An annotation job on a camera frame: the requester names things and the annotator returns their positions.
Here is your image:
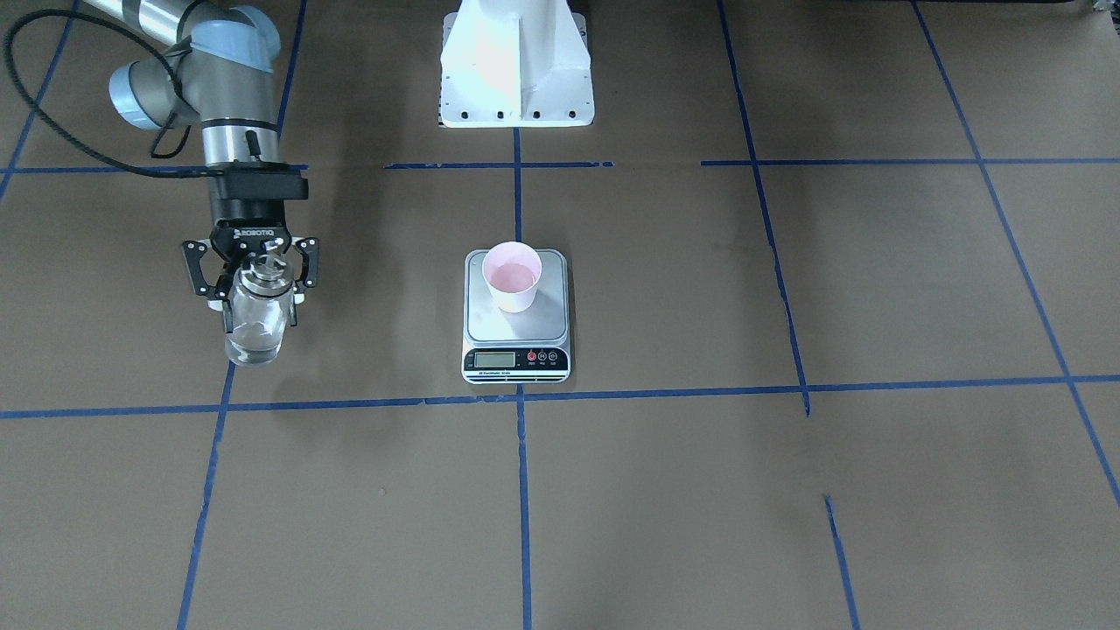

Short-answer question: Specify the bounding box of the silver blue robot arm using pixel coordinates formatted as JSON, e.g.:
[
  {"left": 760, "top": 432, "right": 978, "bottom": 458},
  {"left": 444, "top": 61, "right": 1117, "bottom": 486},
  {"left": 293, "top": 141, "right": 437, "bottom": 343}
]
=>
[{"left": 94, "top": 1, "right": 319, "bottom": 334}]

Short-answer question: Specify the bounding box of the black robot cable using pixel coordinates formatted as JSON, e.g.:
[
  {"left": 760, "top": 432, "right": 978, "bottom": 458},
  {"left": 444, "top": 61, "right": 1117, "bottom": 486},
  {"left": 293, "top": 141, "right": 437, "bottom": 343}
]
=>
[{"left": 3, "top": 7, "right": 220, "bottom": 179}]

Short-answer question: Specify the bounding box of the pink plastic cup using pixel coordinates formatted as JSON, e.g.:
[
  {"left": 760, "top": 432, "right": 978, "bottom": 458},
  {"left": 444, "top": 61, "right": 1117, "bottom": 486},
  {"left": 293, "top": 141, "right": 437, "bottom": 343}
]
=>
[{"left": 480, "top": 241, "right": 543, "bottom": 312}]

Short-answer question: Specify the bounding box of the clear glass sauce bottle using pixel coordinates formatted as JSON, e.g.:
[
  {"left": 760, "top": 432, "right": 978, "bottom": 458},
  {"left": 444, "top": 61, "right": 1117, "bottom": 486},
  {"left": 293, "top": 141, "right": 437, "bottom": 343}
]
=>
[{"left": 225, "top": 238, "right": 295, "bottom": 367}]

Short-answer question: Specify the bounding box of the silver digital kitchen scale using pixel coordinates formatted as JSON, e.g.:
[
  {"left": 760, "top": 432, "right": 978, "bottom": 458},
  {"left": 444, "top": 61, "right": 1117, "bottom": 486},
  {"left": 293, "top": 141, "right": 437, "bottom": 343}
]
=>
[{"left": 461, "top": 248, "right": 572, "bottom": 385}]

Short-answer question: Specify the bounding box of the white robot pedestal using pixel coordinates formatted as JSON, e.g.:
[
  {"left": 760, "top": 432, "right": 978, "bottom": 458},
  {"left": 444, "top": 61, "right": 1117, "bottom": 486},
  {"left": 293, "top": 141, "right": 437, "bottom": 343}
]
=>
[{"left": 437, "top": 1, "right": 596, "bottom": 129}]

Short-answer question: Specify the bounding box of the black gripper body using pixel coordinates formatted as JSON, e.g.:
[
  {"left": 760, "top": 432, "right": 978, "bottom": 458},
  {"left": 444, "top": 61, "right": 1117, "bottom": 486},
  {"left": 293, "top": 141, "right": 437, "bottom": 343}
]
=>
[{"left": 207, "top": 163, "right": 309, "bottom": 262}]

